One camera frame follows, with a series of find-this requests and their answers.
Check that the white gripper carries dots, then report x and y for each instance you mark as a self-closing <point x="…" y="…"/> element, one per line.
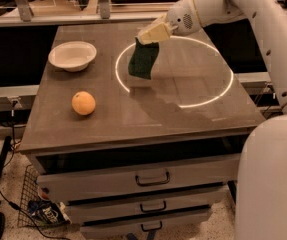
<point x="182" y="18"/>

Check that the green and yellow sponge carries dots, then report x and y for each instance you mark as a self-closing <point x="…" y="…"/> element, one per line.
<point x="143" y="59"/>

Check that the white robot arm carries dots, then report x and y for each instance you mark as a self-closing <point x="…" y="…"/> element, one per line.
<point x="261" y="198"/>

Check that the white bowl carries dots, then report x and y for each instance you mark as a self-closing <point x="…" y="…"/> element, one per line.
<point x="73" y="56"/>

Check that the orange fruit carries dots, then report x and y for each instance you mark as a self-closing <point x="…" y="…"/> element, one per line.
<point x="83" y="103"/>

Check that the grey drawer cabinet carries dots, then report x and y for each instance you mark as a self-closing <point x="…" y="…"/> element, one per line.
<point x="193" y="106"/>

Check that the top grey drawer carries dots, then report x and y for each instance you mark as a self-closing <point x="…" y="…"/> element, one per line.
<point x="119" y="181"/>

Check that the grey drawer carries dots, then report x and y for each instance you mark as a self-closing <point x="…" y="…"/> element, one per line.
<point x="148" y="204"/>
<point x="143" y="224"/>
<point x="119" y="181"/>

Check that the middle grey drawer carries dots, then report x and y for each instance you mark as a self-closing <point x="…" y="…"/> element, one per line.
<point x="148" y="204"/>

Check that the bottom grey drawer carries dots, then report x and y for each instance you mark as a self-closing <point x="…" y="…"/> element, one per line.
<point x="143" y="224"/>

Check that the snack packet in basket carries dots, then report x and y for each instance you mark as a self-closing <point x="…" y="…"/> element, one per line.
<point x="46" y="212"/>

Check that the black right stand frame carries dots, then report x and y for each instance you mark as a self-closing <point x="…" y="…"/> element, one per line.
<point x="233" y="189"/>

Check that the wire basket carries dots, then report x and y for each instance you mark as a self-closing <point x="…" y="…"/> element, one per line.
<point x="30" y="191"/>

